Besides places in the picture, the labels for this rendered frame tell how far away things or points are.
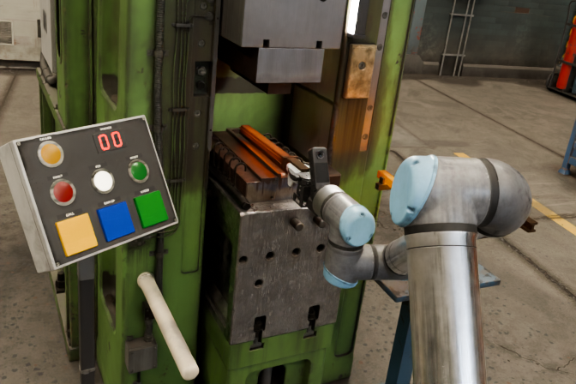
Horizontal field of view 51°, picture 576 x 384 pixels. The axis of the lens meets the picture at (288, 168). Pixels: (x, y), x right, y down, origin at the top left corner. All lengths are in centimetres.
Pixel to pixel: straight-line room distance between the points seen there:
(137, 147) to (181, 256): 54
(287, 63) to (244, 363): 94
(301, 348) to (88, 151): 102
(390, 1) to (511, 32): 749
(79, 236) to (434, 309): 77
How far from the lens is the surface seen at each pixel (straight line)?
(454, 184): 99
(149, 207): 148
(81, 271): 160
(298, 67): 169
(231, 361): 198
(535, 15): 962
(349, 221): 144
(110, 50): 205
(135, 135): 151
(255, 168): 181
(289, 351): 206
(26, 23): 693
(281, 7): 163
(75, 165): 141
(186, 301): 203
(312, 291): 196
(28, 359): 268
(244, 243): 175
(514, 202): 104
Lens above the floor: 166
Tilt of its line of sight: 21 degrees down
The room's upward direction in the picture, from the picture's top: 7 degrees clockwise
